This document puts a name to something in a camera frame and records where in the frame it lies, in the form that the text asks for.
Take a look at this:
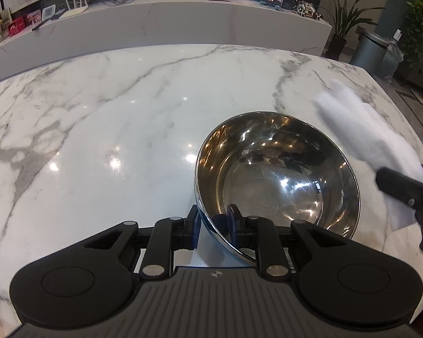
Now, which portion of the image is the white cloth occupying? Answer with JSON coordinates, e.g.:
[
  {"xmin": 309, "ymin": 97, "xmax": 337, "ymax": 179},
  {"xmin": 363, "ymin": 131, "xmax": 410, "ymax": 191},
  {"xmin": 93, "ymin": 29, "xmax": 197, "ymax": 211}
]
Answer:
[{"xmin": 315, "ymin": 79, "xmax": 423, "ymax": 232}]

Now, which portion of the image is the blue steel bowl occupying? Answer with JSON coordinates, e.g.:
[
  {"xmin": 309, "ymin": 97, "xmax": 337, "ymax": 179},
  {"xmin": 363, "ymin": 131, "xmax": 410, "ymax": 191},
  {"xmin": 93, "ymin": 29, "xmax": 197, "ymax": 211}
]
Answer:
[{"xmin": 194, "ymin": 112, "xmax": 361, "ymax": 263}]

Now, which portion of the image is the grey trash bin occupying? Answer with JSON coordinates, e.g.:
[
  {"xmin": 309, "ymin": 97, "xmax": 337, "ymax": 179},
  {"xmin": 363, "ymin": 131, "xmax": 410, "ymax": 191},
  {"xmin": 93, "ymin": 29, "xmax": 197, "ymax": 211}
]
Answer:
[{"xmin": 350, "ymin": 30, "xmax": 392, "ymax": 75}]

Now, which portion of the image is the leafy green plant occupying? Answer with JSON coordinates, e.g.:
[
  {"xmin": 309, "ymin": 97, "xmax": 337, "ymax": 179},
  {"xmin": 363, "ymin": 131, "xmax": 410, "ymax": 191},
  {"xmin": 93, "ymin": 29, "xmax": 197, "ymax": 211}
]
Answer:
[{"xmin": 396, "ymin": 0, "xmax": 423, "ymax": 89}]

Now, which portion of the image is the potted long-leaf plant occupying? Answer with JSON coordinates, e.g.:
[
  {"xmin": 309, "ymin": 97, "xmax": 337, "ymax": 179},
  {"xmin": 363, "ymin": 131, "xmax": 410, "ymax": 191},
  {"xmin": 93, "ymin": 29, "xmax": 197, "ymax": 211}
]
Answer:
[{"xmin": 319, "ymin": 0, "xmax": 384, "ymax": 60}]

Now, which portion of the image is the black white patterned ornament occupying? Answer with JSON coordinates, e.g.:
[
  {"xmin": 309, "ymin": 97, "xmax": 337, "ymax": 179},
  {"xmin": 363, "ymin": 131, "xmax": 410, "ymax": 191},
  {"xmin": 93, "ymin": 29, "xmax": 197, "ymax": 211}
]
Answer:
[{"xmin": 293, "ymin": 0, "xmax": 322, "ymax": 21}]

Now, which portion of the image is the white wifi router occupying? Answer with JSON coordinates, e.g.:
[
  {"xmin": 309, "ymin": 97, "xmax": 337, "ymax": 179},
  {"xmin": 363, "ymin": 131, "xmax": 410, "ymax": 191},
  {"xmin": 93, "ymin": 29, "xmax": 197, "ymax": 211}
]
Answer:
[{"xmin": 59, "ymin": 0, "xmax": 89, "ymax": 19}]

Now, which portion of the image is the red box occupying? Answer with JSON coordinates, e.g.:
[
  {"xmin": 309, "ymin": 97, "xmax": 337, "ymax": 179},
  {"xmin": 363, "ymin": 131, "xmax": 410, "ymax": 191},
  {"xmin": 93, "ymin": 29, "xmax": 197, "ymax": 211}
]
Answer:
[{"xmin": 7, "ymin": 16, "xmax": 27, "ymax": 37}]

